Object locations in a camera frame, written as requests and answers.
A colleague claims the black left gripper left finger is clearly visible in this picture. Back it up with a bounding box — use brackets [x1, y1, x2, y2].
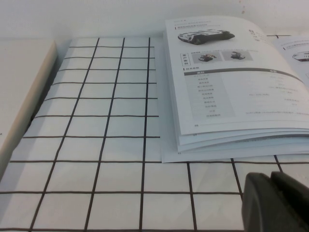
[242, 172, 309, 232]

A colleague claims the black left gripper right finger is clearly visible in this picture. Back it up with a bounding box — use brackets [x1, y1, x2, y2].
[270, 171, 309, 227]

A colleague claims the white product catalog book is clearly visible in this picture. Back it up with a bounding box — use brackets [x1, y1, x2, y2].
[160, 15, 309, 164]

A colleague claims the white black-grid table cover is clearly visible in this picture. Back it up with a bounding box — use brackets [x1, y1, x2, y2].
[0, 35, 309, 232]

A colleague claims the cream flat board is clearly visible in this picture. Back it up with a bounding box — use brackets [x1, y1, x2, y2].
[0, 40, 57, 180]

